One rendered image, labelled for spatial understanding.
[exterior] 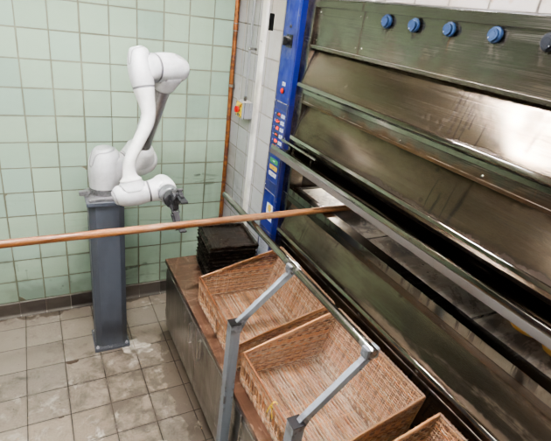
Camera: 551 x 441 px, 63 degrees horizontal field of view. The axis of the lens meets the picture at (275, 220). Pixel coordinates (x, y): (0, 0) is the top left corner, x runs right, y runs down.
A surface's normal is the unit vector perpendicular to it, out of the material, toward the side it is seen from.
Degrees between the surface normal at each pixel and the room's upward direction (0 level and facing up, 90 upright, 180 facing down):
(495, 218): 70
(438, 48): 90
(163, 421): 0
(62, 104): 90
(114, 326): 90
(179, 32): 90
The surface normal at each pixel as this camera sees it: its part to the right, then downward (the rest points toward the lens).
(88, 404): 0.12, -0.90
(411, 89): -0.79, -0.22
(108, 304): 0.44, 0.43
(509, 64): -0.88, 0.09
